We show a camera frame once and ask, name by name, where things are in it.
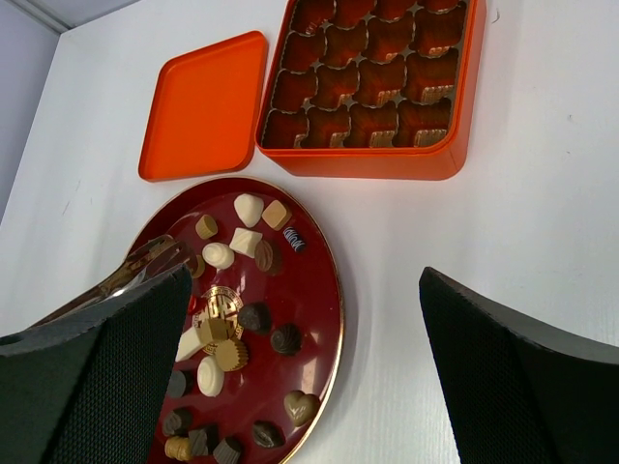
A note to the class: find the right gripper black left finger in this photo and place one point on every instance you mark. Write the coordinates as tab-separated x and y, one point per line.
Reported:
89	387

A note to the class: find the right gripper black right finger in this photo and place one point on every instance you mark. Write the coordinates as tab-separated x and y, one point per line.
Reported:
518	390

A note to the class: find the white block chocolate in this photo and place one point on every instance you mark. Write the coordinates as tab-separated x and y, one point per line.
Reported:
189	344

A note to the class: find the metal tongs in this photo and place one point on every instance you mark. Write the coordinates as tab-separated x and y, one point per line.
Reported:
155	257

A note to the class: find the dark heart chocolate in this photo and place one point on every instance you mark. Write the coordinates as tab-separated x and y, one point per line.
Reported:
255	317

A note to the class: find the orange box lid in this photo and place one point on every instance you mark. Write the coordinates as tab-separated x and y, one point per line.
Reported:
204	110

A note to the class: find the dark round chocolate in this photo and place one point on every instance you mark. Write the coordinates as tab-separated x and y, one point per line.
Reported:
180	383

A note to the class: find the dark lump chocolate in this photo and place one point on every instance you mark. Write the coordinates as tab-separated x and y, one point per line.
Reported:
177	422

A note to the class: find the tan barrel chocolate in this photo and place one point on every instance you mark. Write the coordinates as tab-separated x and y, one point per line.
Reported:
178	448

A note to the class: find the dark square chocolate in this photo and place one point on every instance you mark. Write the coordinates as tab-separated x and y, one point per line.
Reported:
204	439

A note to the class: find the white oval swirl chocolate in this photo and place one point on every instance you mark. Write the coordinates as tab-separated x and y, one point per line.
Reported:
209	377

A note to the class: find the tan fluted cup chocolate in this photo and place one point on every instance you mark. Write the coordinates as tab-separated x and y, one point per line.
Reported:
231	354

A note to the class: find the dark ridged chocolate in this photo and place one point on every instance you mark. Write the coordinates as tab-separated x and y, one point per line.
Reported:
228	451

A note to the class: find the dark oval chocolate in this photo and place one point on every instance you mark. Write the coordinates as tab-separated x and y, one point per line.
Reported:
267	435

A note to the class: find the tan round chocolate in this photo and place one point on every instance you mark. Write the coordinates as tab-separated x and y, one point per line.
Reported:
206	227

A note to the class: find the dark shell chocolate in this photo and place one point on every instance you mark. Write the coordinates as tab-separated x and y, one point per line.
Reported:
286	339

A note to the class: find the white cube chocolate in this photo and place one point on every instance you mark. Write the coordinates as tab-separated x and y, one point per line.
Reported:
245	241

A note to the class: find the tan heart chocolate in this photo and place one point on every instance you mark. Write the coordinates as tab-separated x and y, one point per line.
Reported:
301	407

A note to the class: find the brown shell chocolate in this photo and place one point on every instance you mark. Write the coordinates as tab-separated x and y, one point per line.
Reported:
267	258

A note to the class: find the white faceted chocolate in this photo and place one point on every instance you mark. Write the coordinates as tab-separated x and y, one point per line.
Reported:
249	209

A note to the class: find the dark striped chocolate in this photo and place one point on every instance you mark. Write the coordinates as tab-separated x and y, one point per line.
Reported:
294	239

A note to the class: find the tan square chocolate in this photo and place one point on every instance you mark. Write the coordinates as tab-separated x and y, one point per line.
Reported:
276	215

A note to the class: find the orange chocolate box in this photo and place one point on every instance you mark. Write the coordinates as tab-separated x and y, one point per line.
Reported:
373	89

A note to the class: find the round red plate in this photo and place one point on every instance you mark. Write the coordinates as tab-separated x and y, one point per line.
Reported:
306	293

